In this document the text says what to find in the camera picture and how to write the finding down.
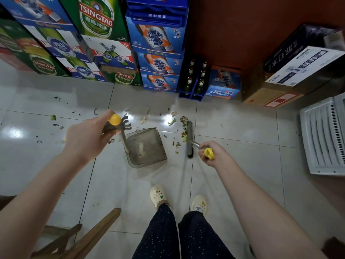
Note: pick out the person's left hand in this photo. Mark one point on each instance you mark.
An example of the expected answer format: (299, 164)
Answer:
(83, 138)

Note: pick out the person's right hand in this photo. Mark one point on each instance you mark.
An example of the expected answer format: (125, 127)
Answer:
(219, 156)

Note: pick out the person's left thumb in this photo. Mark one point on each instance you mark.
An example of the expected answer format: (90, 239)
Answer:
(103, 117)

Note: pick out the person's right thumb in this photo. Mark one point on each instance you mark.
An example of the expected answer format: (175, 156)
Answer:
(202, 155)

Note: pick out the person's right forearm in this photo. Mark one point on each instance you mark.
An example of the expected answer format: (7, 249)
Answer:
(258, 213)

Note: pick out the person's left forearm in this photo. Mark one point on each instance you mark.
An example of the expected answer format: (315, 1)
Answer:
(35, 204)

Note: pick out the scattered vegetable scraps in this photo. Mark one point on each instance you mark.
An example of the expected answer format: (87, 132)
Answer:
(184, 132)

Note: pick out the small green beer carton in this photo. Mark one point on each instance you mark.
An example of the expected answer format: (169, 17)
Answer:
(125, 77)

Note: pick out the person's right white clog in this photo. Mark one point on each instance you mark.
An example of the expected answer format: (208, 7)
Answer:
(199, 203)

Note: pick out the person's white clog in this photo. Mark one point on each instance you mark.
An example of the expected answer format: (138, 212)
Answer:
(158, 195)
(199, 203)

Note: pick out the blue white beer can carton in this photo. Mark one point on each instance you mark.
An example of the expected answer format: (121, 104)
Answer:
(82, 70)
(60, 45)

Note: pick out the blue bottle crate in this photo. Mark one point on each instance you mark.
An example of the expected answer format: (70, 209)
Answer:
(198, 97)

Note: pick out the person's left white clog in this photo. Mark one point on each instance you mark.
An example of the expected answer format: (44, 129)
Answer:
(158, 195)

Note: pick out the white blue beer bottle carton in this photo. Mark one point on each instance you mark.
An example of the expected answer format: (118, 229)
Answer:
(113, 53)

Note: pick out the row of green beer bottles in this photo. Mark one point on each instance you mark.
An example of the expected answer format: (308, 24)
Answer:
(200, 85)

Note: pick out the small blue beer carton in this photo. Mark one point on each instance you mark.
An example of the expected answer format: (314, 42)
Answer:
(223, 84)

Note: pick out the brown cardboard box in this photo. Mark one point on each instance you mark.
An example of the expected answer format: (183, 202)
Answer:
(262, 97)

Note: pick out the green carton with can print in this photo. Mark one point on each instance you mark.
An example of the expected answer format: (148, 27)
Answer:
(35, 56)

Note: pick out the dark dotted trousers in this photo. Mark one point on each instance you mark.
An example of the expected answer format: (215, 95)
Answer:
(161, 237)

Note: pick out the large blue beer can carton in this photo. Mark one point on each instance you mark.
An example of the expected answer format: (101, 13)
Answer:
(156, 37)

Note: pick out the large green beer carton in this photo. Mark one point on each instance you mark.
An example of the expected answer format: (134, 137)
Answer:
(97, 16)

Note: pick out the wooden chair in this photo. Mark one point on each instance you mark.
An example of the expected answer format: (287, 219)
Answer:
(94, 231)

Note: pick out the white slatted vent panel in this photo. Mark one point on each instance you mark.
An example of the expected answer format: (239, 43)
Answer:
(320, 137)

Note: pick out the stacked empty blue plastic crates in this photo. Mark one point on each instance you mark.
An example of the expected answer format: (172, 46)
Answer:
(157, 9)

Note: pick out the blue carton with can print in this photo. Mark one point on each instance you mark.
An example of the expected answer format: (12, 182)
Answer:
(35, 9)

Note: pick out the brown wooden cabinet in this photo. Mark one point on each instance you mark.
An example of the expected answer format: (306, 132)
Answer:
(237, 29)

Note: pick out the dark blue and white carton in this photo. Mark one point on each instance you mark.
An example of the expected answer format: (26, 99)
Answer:
(304, 64)

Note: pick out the dark brown object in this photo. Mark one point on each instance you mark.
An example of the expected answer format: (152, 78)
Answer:
(335, 249)

